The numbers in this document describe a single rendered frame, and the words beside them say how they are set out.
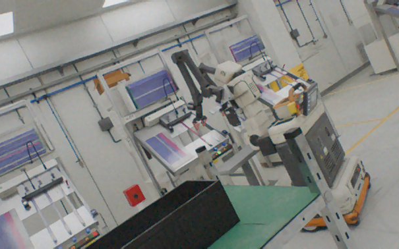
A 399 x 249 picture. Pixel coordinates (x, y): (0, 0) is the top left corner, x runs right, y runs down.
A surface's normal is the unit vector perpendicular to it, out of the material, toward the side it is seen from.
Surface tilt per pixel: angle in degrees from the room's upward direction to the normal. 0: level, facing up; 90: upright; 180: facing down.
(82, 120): 90
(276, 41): 90
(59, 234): 46
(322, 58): 90
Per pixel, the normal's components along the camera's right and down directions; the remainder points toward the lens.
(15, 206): 0.03, -0.73
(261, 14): 0.46, -0.15
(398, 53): -0.76, 0.43
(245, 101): -0.56, 0.35
